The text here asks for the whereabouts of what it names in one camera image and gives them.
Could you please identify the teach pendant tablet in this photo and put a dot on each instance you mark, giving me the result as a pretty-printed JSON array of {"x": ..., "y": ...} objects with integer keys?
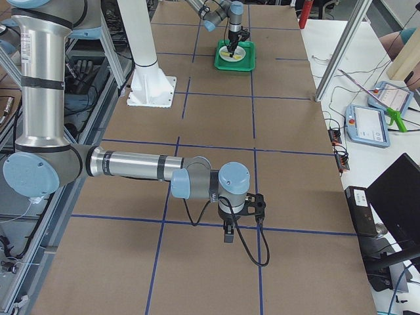
[
  {"x": 398, "y": 98},
  {"x": 367, "y": 125}
]

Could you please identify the white round plate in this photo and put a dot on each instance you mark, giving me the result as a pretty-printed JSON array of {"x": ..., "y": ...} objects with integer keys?
[{"x": 239, "y": 50}]

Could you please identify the near teach pendant tablet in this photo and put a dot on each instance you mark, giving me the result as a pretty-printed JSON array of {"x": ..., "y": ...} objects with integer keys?
[{"x": 367, "y": 125}]

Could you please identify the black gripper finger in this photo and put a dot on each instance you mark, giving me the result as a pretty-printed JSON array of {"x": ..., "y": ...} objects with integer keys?
[
  {"x": 231, "y": 48},
  {"x": 228, "y": 234}
]

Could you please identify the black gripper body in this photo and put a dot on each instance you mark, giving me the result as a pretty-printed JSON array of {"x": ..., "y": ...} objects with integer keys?
[
  {"x": 233, "y": 35},
  {"x": 227, "y": 218}
]

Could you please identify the far teach pendant tablet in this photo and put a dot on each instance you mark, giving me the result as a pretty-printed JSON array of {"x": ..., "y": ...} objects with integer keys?
[{"x": 398, "y": 98}]

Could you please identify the black box device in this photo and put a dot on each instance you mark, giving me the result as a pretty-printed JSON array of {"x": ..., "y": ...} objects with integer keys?
[{"x": 361, "y": 213}]

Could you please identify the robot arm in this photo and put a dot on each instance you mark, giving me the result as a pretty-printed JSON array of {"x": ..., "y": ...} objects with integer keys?
[
  {"x": 231, "y": 10},
  {"x": 190, "y": 178}
]

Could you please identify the aluminium frame post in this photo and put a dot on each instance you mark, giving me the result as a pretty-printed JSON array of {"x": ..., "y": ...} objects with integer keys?
[{"x": 360, "y": 9}]

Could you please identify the red cylinder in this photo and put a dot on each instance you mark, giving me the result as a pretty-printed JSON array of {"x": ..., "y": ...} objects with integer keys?
[{"x": 305, "y": 12}]

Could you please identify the metal reacher grabber tool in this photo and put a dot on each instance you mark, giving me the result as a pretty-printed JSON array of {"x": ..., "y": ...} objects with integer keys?
[{"x": 394, "y": 115}]

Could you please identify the black monitor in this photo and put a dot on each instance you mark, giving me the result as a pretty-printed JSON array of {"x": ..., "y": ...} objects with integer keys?
[{"x": 394, "y": 196}]

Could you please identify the aluminium side frame rail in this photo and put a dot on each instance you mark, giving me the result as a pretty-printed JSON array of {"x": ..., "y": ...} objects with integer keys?
[{"x": 49, "y": 197}]

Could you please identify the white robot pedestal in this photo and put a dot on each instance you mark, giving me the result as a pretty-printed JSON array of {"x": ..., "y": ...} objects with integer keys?
[{"x": 150, "y": 87}]

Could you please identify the yellow plastic spoon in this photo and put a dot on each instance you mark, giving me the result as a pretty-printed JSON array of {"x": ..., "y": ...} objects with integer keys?
[{"x": 225, "y": 56}]

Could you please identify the green plastic tray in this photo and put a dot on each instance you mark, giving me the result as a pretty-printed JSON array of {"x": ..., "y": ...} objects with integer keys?
[{"x": 243, "y": 59}]

